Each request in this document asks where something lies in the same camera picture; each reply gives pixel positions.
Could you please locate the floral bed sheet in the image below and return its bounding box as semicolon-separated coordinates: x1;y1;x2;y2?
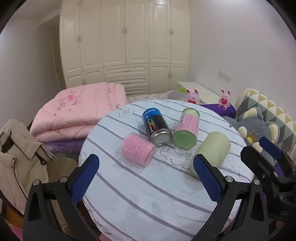
127;92;173;104

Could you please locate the black can with blue band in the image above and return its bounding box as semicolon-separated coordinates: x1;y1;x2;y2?
142;108;173;146

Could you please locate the grey bear plush toy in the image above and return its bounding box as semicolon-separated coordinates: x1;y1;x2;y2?
222;108;282;164

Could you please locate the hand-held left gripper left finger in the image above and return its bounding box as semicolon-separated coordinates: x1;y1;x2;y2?
22;153;102;241

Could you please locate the folded pink quilt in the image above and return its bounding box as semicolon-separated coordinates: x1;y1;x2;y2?
30;82;128;142

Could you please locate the purple cushion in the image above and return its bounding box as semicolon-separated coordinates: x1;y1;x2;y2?
200;103;237;119

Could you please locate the pink bunny plush toy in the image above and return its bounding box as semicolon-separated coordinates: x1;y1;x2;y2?
185;88;201;105
218;89;233;109

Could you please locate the pale yellow-green cup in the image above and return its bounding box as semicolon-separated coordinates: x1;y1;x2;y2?
191;131;231;179

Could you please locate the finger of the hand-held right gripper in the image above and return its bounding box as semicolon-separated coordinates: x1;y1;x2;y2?
240;146;281;186
258;136;296;178

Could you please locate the purple blanket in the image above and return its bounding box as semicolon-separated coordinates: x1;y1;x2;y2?
44;136;89;154

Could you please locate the white wardrobe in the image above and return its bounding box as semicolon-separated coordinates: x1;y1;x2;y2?
59;0;191;97

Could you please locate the beige jacket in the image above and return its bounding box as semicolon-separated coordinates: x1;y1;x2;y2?
0;119;56;215

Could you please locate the grey and green plush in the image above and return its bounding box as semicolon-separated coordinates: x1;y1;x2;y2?
167;88;188;102

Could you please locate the green-lidded pink canister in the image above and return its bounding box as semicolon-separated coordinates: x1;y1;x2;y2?
173;108;200;149

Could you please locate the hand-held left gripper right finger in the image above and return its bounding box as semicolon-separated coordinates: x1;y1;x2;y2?
193;153;270;241

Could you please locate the triangle patterned pillow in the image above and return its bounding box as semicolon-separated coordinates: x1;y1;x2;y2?
235;88;296;154

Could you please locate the striped white table cover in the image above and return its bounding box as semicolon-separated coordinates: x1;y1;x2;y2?
79;99;255;240

